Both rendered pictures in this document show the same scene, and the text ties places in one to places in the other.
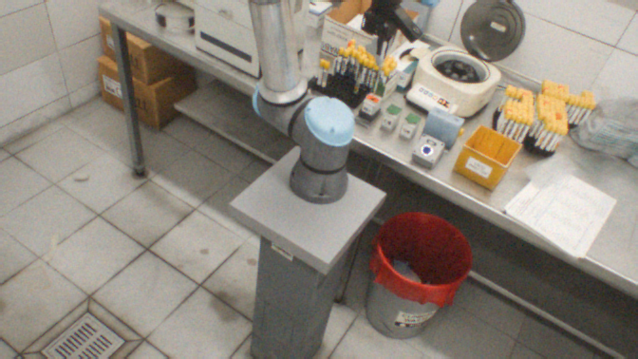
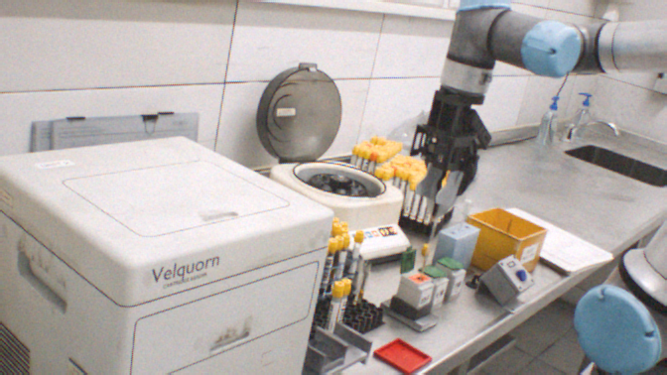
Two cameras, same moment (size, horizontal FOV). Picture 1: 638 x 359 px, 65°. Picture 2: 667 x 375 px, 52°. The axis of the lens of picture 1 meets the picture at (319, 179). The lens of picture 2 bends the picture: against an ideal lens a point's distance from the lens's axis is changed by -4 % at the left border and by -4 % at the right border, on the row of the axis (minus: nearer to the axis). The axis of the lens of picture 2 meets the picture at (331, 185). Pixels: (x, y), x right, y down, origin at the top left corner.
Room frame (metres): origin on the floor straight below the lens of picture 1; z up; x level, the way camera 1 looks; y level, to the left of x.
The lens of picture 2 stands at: (1.27, 0.99, 1.45)
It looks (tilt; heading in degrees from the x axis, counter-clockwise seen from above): 19 degrees down; 281
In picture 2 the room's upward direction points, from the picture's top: 12 degrees clockwise
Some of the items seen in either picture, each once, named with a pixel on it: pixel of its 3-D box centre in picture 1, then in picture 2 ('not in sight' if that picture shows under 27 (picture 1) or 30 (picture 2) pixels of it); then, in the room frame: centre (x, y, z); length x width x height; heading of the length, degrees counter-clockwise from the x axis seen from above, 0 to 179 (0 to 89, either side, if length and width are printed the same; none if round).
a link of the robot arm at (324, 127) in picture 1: (325, 131); not in sight; (0.94, 0.01, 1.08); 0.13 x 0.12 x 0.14; 55
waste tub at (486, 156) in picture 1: (486, 157); (502, 243); (1.16, -0.46, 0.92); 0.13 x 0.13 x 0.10; 62
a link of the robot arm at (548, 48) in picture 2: not in sight; (540, 45); (1.22, -0.05, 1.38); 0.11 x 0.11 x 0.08; 55
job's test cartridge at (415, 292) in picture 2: (370, 106); (414, 294); (1.31, -0.11, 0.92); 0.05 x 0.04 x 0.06; 154
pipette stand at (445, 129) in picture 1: (441, 128); (454, 253); (1.26, -0.34, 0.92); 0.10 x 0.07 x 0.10; 67
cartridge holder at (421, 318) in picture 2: (368, 113); (410, 308); (1.31, -0.11, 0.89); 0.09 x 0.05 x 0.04; 154
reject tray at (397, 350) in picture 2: not in sight; (402, 356); (1.29, 0.02, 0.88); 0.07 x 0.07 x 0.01; 65
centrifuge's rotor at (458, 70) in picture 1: (457, 74); (336, 191); (1.53, -0.39, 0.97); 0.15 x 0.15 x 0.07
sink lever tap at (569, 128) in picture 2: not in sight; (594, 131); (0.81, -2.06, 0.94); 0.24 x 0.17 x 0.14; 155
